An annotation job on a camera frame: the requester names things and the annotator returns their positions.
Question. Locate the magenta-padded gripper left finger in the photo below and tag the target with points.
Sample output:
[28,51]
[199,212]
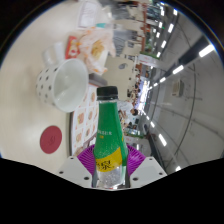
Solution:
[75,168]

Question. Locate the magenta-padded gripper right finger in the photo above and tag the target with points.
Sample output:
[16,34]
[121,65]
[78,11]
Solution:
[148,168]

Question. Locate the green-labelled clear drink bottle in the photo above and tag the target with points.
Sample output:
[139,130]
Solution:
[108,133]

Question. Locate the flat round red coaster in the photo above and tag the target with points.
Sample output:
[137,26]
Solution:
[51,139]

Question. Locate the printed paper tray liner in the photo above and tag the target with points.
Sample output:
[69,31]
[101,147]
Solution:
[85,116]

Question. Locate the ceiling air conditioner unit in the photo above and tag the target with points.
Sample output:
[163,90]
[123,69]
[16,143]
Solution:
[177,88]

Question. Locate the white polka-dot mug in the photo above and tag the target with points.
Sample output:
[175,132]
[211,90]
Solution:
[63,83]

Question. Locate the beige chair with round hole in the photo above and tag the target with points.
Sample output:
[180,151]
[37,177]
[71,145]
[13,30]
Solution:
[120,75]

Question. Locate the ceiling light strips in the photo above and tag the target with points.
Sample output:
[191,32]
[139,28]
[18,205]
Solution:
[178,69]

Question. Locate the white paper card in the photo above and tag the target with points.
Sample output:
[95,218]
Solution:
[88,13]

